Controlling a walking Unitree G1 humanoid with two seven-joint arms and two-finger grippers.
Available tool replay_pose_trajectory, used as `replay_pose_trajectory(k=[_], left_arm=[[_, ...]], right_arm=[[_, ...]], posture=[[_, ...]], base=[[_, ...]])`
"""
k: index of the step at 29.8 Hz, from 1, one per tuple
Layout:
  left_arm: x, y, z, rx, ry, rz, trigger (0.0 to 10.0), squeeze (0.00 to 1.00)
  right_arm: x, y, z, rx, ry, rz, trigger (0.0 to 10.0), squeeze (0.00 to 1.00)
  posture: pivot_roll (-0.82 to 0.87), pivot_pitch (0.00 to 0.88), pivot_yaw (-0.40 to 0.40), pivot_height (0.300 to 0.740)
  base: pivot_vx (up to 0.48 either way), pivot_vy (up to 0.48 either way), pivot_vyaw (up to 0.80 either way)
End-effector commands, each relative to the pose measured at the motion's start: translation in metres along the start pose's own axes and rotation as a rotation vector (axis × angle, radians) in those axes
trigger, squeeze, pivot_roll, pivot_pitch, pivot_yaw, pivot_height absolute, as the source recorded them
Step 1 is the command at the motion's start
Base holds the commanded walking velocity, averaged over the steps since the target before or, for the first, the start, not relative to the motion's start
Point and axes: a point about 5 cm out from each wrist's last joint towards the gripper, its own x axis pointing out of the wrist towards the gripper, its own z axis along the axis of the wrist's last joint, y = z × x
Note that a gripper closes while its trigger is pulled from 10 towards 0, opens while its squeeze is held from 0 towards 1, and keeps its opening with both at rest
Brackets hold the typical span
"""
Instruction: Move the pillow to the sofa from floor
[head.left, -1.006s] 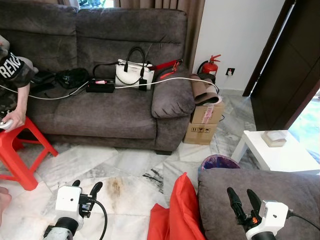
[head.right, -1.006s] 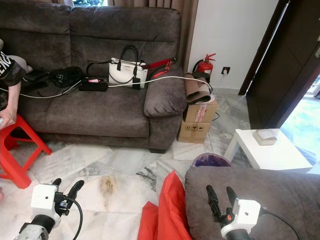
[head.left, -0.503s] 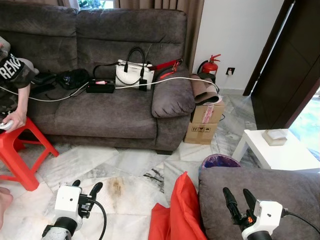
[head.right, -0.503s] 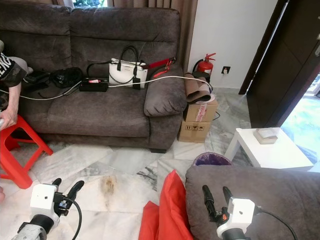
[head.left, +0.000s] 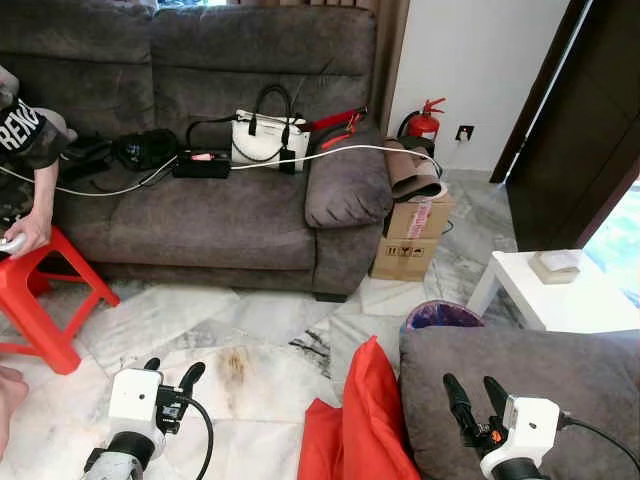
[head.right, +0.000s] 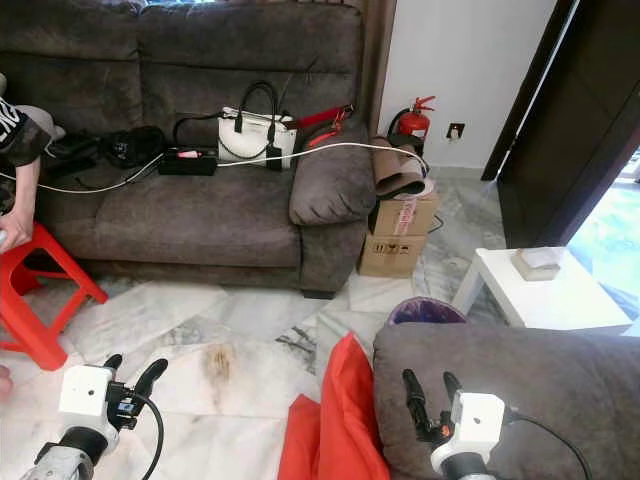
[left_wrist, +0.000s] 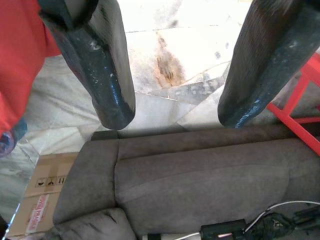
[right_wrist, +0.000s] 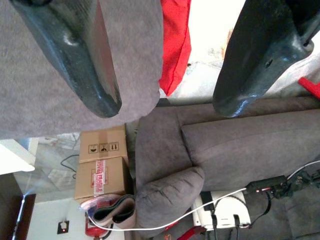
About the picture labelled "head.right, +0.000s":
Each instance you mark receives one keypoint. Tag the person's bare forearm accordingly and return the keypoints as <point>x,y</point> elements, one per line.
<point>28,195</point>

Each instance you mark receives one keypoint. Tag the dark wooden door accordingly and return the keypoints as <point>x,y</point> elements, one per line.
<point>575,110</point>

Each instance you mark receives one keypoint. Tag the red plastic stool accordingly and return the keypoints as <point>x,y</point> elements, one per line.
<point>40,290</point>

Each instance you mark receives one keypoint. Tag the black pouch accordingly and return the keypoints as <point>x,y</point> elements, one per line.
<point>72,152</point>

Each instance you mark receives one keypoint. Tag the black power box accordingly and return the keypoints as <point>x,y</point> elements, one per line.
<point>188,160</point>

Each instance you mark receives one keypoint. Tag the person's bare hand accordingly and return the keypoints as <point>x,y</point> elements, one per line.
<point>15,235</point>

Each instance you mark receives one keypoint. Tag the beige tissue box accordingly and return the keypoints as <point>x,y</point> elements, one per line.
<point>540,262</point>

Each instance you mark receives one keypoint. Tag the white side table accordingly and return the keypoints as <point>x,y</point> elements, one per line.
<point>550,300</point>

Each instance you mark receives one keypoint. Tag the red fire extinguisher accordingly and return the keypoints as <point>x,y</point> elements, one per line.
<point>412,122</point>

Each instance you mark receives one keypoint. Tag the grey suede sofa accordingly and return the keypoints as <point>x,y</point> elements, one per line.
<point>520,370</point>
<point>210,210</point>

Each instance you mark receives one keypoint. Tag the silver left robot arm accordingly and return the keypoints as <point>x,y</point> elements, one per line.
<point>65,462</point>

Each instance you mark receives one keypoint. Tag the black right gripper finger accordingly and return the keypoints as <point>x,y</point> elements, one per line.
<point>413,395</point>
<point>452,388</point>

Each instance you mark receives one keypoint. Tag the cardboard box with red tape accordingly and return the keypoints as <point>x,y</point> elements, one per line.
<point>405,215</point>

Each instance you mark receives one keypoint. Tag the red pillow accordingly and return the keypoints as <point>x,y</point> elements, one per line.
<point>340,425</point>

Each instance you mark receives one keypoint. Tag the brown rolled mat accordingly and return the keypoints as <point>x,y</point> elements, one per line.
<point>400,170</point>

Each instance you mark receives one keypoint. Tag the person in printed dark shirt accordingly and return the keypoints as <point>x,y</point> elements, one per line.
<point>20,125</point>

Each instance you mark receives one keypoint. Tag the black camera bag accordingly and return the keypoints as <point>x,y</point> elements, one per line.
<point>132,146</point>

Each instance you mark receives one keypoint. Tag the purple lined waste bin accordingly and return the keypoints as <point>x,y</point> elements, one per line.
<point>426,312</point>

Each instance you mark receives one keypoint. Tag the cardboard box with black symbols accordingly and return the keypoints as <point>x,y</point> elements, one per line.
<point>392,257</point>

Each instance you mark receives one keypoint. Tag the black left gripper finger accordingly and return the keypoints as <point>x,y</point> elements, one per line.
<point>112,362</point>
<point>150,377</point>

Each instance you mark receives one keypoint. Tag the red black long tool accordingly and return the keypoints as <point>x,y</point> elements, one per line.
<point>322,120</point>

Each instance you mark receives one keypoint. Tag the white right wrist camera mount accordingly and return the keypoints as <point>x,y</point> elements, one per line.
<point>478,420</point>

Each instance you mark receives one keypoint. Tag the person's bare knee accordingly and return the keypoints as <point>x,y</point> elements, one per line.
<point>5,382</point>

